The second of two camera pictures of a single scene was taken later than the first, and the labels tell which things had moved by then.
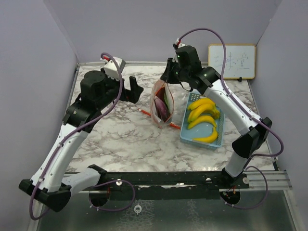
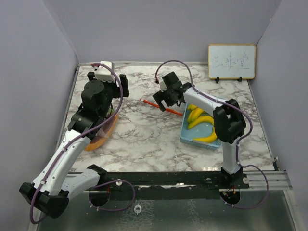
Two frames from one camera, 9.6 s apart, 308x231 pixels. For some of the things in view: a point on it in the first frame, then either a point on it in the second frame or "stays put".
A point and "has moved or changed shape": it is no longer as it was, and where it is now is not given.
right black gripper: x=166 y=77 → x=160 y=96
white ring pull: x=137 y=206 stays put
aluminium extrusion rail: x=276 y=180 stays put
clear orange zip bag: x=160 y=125 → x=167 y=109
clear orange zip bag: x=161 y=103 → x=103 y=134
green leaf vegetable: x=166 y=100 has moved or changed shape
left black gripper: x=127 y=95 → x=124 y=83
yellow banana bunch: x=202 y=110 stays put
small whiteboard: x=240 y=60 stays put
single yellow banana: x=211 y=138 stays put
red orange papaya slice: x=160 y=93 has moved or changed shape
